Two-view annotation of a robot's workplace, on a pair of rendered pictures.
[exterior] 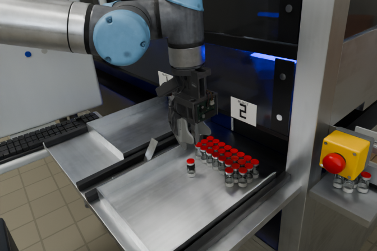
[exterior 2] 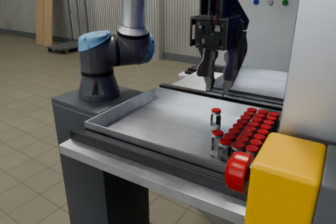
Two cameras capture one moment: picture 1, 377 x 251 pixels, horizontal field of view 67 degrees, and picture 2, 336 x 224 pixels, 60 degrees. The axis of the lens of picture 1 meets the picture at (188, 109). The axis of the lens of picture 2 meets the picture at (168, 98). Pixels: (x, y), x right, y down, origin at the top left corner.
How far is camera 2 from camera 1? 60 cm
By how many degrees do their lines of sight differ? 63
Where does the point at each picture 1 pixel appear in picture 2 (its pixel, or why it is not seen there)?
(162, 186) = (186, 117)
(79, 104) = (281, 66)
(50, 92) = (259, 43)
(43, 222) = not seen: hidden behind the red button
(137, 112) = not seen: hidden behind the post
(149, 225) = (134, 122)
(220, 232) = (129, 150)
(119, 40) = not seen: outside the picture
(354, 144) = (280, 159)
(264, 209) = (187, 186)
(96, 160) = (199, 86)
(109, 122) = (258, 76)
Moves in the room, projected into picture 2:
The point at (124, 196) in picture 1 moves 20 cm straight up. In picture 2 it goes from (162, 105) to (161, 26)
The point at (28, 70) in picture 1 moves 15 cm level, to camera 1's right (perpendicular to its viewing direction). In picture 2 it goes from (251, 16) to (274, 20)
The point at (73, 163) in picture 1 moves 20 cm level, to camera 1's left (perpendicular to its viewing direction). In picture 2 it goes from (189, 81) to (167, 66)
